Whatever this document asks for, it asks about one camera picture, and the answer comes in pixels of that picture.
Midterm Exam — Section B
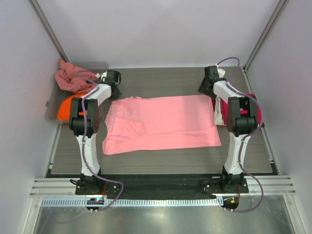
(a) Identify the light pink t shirt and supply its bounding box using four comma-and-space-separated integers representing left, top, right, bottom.
102, 95, 221, 155

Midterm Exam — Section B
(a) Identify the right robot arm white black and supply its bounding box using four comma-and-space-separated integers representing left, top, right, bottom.
198, 65, 263, 193

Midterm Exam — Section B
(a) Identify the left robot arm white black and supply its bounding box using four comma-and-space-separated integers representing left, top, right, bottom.
69, 70, 124, 195

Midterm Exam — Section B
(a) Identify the magenta folded t shirt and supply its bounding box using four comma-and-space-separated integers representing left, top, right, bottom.
220, 94, 261, 128

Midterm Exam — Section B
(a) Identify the dusty rose crumpled t shirt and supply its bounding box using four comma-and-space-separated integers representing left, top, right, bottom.
55, 58, 98, 94

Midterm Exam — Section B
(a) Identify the white striped folded t shirt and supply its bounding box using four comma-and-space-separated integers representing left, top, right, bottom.
214, 96, 225, 126

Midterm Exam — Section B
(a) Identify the clear grey plastic bin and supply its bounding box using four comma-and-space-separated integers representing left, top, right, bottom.
45, 62, 109, 122

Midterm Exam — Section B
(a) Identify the orange t shirt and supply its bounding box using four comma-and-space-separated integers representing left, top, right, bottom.
57, 93, 85, 122

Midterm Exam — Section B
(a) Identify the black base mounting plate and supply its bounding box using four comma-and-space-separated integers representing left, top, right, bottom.
70, 174, 249, 195

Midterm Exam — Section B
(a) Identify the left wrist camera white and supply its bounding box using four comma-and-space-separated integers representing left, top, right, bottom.
96, 72, 107, 81

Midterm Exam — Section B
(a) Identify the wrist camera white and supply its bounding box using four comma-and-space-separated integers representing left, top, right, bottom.
216, 65, 225, 78
96, 72, 107, 81

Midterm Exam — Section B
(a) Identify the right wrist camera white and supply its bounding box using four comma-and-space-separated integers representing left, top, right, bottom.
216, 65, 225, 78

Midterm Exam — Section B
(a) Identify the left aluminium frame post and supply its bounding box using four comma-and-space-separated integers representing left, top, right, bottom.
28, 0, 69, 62

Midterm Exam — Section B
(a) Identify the aluminium frame post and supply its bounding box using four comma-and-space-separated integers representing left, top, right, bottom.
28, 0, 69, 62
243, 0, 289, 73

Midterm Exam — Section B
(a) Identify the right aluminium frame post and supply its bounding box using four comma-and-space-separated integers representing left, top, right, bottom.
243, 0, 289, 73

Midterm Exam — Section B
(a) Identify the white slotted cable duct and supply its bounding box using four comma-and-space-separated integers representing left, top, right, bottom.
41, 197, 223, 208

